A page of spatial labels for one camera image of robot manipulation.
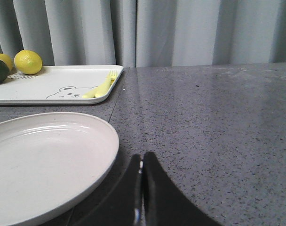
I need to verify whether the beige round plate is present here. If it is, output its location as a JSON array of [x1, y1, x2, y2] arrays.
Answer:
[[0, 113, 119, 226]]

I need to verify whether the yellow plastic fork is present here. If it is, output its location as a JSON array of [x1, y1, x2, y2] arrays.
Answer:
[[95, 71, 118, 97]]

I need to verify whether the white bear print tray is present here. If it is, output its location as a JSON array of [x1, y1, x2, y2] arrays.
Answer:
[[0, 65, 124, 105]]

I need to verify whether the yellow plastic utensil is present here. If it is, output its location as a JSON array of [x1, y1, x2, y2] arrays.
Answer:
[[82, 87, 98, 98]]

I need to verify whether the yellow lemon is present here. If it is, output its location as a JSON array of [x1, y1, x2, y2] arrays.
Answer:
[[14, 50, 43, 75], [0, 53, 14, 71]]

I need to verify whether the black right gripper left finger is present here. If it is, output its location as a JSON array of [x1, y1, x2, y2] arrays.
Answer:
[[74, 154, 143, 226]]

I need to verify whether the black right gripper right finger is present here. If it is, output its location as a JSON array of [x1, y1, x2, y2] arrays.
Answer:
[[143, 152, 219, 226]]

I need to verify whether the grey curtain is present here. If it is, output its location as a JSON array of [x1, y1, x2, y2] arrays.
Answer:
[[0, 0, 286, 67]]

